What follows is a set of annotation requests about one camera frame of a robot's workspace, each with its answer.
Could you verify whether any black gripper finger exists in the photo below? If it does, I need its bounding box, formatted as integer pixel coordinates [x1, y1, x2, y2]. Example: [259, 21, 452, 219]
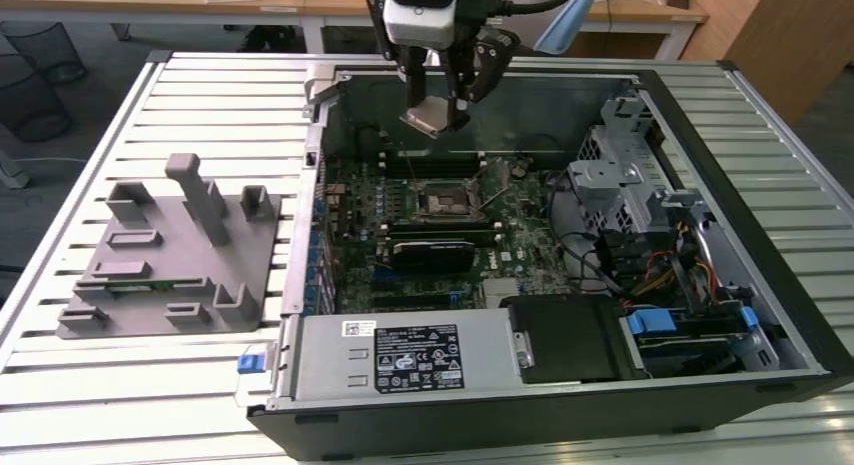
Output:
[444, 27, 522, 133]
[364, 0, 428, 111]

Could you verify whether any silver square CPU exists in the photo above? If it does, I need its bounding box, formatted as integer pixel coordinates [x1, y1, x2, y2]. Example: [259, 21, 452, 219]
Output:
[396, 95, 452, 139]

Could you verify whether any thin metal locking lever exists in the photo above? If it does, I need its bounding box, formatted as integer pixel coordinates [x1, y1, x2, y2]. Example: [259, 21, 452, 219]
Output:
[479, 184, 516, 209]

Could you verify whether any CPU socket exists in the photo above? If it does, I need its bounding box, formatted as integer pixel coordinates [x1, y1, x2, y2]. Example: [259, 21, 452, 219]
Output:
[410, 177, 492, 224]

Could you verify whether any black RAM slot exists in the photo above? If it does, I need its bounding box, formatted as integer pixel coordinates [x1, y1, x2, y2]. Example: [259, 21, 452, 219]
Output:
[378, 163, 486, 179]
[390, 226, 500, 236]
[387, 219, 499, 230]
[378, 152, 486, 166]

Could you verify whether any wooden desk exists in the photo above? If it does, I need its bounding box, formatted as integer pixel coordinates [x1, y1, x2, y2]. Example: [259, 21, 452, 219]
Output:
[299, 0, 710, 61]
[0, 0, 310, 44]

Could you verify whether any black bag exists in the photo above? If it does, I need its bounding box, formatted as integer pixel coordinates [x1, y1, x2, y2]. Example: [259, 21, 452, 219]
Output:
[237, 24, 300, 54]

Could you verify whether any silver drive cage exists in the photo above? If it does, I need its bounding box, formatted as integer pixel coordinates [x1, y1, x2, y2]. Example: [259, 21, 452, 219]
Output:
[566, 97, 672, 234]

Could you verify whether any black graphics card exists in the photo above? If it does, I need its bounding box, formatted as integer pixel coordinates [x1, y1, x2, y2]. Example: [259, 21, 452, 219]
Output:
[390, 240, 480, 275]

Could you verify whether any green motherboard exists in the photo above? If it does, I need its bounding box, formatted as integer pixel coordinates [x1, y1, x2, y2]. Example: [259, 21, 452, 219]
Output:
[312, 152, 592, 316]

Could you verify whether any wooden cabinet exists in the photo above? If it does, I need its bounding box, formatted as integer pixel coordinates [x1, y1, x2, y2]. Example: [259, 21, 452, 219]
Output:
[679, 0, 854, 124]

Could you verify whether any silver chipset heatsink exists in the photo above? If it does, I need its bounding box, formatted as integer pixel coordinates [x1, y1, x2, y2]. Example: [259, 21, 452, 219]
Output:
[482, 278, 522, 307]

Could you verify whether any short black expansion slot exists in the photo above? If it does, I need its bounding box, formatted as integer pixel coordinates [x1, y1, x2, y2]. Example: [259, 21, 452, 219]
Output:
[370, 293, 463, 310]

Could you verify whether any grey parts rack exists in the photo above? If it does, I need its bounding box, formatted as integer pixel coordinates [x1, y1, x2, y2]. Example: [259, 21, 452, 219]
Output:
[56, 152, 286, 341]

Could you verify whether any black mesh waste bin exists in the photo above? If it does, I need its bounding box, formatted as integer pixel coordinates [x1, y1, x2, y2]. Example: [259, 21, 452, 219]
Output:
[0, 54, 75, 144]
[0, 22, 88, 85]

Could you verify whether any silver power supply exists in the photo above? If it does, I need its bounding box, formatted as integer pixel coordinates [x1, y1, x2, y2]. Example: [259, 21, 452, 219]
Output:
[264, 307, 532, 401]

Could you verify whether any hard disk in blue carrier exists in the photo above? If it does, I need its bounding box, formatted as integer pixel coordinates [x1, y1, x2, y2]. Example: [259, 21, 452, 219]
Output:
[623, 306, 762, 379]

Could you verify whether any black open PC case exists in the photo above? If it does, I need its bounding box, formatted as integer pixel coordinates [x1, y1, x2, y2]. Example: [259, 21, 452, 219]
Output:
[236, 58, 854, 464]

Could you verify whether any black camera cable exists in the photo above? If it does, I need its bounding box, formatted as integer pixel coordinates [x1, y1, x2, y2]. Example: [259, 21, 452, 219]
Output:
[486, 0, 579, 21]

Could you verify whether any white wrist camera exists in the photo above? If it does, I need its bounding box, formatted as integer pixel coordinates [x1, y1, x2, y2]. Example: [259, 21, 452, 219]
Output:
[383, 0, 463, 51]

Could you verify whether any grey case handle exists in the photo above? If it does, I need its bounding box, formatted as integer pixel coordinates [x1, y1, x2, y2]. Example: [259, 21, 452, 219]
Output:
[300, 64, 354, 121]

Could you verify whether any black wire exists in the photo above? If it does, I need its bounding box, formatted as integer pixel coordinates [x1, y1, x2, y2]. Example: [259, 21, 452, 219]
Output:
[546, 177, 622, 296]

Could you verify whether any yellow wire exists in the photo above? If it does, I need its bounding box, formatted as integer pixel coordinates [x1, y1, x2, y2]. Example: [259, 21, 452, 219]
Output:
[626, 269, 675, 301]

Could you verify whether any silver metal bracket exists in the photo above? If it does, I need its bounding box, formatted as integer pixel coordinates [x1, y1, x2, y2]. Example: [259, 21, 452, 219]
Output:
[650, 188, 759, 311]

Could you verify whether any orange wire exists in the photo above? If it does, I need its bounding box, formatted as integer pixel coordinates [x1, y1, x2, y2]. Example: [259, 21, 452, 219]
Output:
[692, 262, 726, 306]

